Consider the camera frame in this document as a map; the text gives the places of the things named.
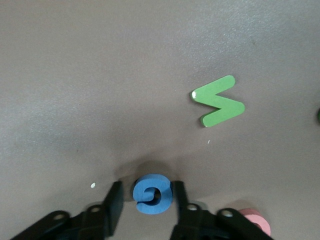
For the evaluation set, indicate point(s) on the pink letter Q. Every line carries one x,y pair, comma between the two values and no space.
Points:
260,220

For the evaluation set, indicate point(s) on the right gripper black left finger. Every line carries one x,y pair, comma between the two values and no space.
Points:
112,212

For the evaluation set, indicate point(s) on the blue letter G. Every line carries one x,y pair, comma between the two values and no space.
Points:
150,181

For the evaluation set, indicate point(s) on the green letter B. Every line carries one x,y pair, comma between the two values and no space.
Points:
318,116

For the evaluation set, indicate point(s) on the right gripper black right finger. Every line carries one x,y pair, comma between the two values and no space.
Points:
185,225

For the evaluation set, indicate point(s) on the green letter N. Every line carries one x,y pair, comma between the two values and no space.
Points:
220,101

